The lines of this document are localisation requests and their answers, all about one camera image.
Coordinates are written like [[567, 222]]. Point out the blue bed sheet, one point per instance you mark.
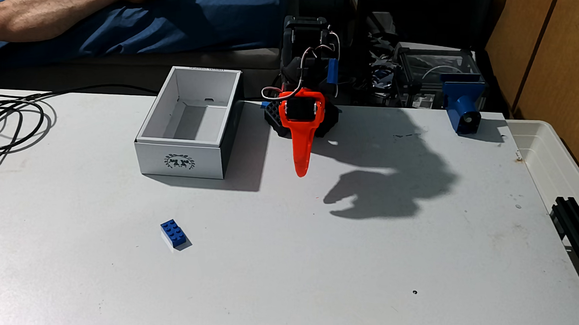
[[203, 16]]

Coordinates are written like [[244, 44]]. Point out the person's leg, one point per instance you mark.
[[52, 12]]

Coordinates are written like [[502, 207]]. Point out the wooden wardrobe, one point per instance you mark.
[[567, 59]]

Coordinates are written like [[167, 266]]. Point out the blue toy brick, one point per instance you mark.
[[173, 232]]

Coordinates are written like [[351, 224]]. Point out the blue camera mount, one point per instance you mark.
[[461, 100]]

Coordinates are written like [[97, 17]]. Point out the clear enclosure black frame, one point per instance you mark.
[[426, 65]]

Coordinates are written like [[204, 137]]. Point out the black aluminium rail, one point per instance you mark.
[[574, 227]]

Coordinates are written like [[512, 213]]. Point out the white plastic bin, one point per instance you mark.
[[537, 142]]

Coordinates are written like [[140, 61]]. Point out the white cardboard box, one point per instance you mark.
[[179, 161]]

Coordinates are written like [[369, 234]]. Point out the grey bed base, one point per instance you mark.
[[200, 59]]

